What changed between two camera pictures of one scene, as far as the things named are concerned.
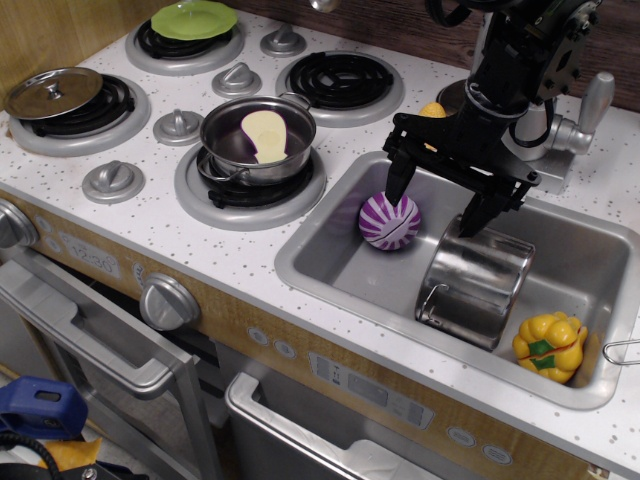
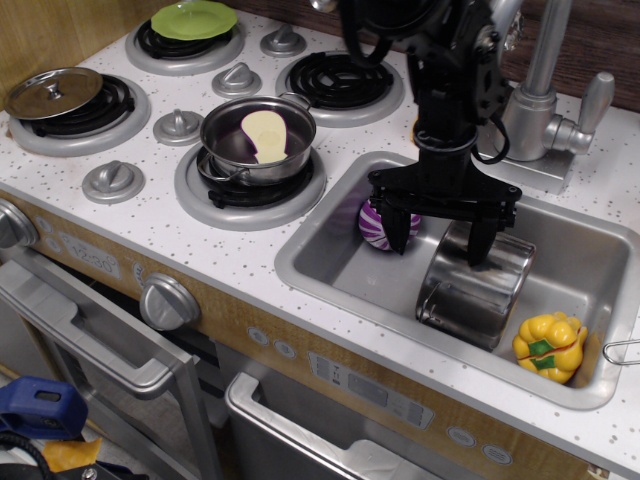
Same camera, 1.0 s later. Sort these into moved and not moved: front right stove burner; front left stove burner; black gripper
Moved: black gripper
Not moved: front left stove burner; front right stove burner
